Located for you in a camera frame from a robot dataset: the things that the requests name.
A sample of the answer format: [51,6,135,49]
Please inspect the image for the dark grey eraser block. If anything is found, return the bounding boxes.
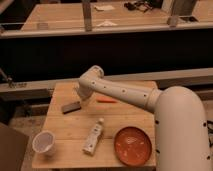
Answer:
[61,101,81,114]

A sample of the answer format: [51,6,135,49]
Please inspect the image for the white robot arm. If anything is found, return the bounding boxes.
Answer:
[77,65,213,171]

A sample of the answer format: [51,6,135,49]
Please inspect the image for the white ceramic cup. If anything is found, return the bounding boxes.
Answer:
[32,131,56,156]

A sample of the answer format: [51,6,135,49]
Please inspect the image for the orange marker pen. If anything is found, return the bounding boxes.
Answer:
[96,97,117,103]

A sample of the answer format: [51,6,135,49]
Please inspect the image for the white plastic bottle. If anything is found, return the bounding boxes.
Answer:
[83,118,104,156]

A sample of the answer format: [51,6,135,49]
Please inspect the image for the orange ribbed plate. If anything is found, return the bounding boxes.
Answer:
[114,127,152,167]

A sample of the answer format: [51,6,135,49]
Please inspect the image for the white crumpled paper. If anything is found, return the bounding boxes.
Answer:
[97,20,117,27]

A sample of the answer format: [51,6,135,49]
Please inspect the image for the white paper on far table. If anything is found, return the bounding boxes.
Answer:
[94,5,115,11]

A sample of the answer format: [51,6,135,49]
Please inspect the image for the black objects on far table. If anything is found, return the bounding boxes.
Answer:
[124,0,153,13]

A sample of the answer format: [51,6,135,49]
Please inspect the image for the metal post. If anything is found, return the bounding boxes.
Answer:
[82,0,92,32]

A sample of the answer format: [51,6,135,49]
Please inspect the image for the black cable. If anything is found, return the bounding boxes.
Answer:
[207,120,213,150]

